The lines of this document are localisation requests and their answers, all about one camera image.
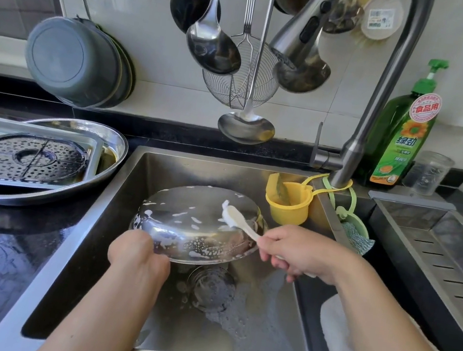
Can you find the person's left hand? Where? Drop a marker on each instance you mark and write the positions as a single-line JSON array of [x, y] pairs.
[[142, 255]]

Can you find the person's right hand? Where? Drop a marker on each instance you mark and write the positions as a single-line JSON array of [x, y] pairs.
[[298, 250]]

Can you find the round steel pan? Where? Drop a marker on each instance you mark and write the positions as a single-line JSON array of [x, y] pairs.
[[198, 220]]

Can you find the white cleaning brush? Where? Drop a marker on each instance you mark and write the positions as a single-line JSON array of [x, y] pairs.
[[235, 218]]

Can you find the black round steamer rack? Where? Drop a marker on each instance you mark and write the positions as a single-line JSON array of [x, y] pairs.
[[28, 158]]

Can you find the person's left forearm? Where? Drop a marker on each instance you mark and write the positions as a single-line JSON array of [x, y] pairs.
[[102, 328]]

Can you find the person's right forearm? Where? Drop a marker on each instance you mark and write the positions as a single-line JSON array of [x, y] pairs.
[[401, 349]]

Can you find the yellow hanging sink cup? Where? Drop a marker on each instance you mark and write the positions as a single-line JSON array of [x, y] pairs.
[[288, 207]]

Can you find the stainless steel sink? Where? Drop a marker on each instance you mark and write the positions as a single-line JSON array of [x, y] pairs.
[[97, 248]]

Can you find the green hanging sponge holder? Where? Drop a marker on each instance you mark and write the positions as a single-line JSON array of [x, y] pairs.
[[354, 229]]

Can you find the round steel basin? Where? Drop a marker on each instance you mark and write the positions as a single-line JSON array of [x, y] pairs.
[[113, 150]]

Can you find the steel sink drain tray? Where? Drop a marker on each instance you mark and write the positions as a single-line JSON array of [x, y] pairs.
[[446, 260]]

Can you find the clear plastic cup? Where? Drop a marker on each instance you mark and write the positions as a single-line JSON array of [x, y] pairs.
[[429, 174]]

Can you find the green dish soap bottle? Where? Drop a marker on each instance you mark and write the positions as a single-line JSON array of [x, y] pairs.
[[402, 139]]

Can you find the steel gooseneck faucet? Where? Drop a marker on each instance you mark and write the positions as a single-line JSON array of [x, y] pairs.
[[389, 93]]

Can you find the dark green hanging basin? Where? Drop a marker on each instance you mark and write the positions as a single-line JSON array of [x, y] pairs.
[[128, 74]]

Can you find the grey hanging basin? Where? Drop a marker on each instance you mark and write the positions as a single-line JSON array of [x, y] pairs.
[[70, 60]]

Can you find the steel soup ladle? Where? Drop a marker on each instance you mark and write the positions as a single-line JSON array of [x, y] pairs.
[[212, 47]]

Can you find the white dish brush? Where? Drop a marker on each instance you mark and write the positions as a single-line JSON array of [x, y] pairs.
[[383, 18]]

